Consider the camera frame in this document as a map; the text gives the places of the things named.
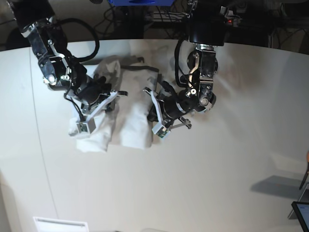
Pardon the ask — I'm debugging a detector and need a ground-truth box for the blue box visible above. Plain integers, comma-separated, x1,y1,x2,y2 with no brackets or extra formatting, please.
108,0,174,6

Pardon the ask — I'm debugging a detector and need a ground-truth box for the white T-shirt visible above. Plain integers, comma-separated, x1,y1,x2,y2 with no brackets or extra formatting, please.
69,56,160,153

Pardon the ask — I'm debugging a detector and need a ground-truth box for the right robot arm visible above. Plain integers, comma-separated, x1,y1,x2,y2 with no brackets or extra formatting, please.
7,0,128,121

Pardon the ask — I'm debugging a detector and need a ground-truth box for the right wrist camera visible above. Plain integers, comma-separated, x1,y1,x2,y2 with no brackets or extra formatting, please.
76,119,96,134

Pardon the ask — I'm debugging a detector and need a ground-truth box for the tablet on stand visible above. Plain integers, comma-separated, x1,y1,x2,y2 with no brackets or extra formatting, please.
288,201,309,232

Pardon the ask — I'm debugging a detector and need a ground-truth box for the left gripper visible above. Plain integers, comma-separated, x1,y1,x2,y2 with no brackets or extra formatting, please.
143,82,193,130

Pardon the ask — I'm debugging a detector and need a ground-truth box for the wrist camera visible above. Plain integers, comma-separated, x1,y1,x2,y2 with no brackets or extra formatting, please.
152,123,170,139
76,119,96,134

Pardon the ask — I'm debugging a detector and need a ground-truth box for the white paper sheet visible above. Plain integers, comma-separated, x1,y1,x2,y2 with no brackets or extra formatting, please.
33,217,89,232

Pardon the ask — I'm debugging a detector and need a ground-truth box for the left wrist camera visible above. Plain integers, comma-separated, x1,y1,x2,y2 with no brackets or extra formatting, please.
152,123,170,139

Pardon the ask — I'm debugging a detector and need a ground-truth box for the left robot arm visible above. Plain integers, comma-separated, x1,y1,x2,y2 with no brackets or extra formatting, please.
147,0,228,129

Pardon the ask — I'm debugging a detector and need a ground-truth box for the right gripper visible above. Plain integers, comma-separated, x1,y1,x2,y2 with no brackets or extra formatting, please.
64,76,128,121

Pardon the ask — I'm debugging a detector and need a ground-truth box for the black tripod leg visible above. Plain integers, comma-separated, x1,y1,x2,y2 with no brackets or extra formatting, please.
299,165,309,190

